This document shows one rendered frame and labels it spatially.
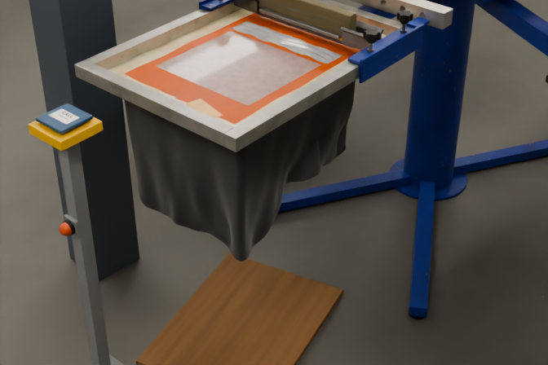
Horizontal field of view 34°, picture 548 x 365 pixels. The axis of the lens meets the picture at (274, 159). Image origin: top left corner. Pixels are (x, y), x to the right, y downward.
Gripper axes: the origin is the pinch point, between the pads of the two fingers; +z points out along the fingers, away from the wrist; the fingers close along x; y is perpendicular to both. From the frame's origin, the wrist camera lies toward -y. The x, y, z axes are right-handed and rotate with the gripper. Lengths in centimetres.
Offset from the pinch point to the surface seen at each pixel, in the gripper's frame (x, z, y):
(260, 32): 9.7, 16.4, 8.9
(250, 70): 28.6, 16.9, -4.1
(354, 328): 7, 113, -28
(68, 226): 83, 46, 11
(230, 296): 24, 110, 12
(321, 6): 1.3, 6.7, -6.9
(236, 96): 41.9, 16.9, -10.9
